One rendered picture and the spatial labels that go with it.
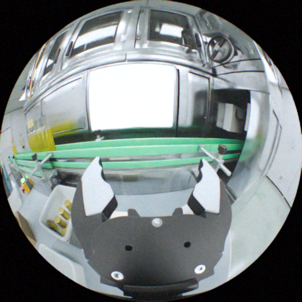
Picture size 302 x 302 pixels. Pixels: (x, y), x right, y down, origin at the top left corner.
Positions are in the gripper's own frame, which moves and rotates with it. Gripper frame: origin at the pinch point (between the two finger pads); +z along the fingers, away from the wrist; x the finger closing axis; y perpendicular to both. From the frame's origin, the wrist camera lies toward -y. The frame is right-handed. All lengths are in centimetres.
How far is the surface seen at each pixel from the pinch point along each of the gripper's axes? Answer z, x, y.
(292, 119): 12, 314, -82
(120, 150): 16.1, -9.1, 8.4
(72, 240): -13.3, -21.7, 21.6
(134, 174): 14.3, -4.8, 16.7
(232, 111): 34, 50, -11
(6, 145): 13, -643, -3
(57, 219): -9.3, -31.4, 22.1
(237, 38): 16, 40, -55
